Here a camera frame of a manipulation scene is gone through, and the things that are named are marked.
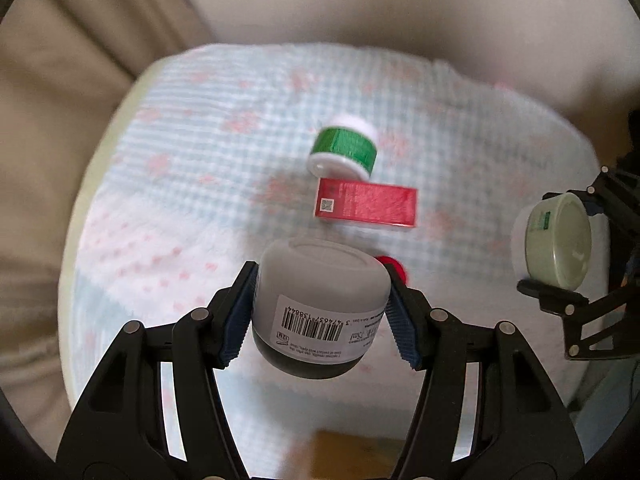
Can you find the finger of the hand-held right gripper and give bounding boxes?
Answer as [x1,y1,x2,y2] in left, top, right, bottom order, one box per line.
[542,164,640,266]
[516,279,632,362]

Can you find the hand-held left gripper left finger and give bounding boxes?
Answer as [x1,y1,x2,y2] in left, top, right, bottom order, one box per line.
[55,261,260,480]

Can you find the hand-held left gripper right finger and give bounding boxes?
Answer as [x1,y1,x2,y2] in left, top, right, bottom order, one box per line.
[384,265,587,480]

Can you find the pale green jar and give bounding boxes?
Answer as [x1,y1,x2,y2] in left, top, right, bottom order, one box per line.
[510,192,594,291]

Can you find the grey jar with black lid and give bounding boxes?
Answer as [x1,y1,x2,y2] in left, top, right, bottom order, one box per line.
[248,239,392,379]

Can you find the small red cap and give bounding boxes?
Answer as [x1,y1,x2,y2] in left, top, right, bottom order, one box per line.
[374,255,409,282]

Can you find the red carton box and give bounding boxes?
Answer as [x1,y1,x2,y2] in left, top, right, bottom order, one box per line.
[313,177,419,230]

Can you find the yellow-brown flat object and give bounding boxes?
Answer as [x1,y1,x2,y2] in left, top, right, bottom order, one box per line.
[309,428,417,480]

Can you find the blue checked cloth pink print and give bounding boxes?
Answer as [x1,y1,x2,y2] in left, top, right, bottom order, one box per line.
[57,41,602,461]

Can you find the white jar with green label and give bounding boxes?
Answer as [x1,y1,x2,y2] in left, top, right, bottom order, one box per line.
[307,113,380,181]

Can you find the cream round stool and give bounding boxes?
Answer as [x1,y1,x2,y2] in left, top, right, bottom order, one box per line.
[60,57,166,411]

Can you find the beige sofa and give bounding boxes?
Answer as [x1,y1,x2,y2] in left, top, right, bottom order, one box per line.
[0,0,640,411]

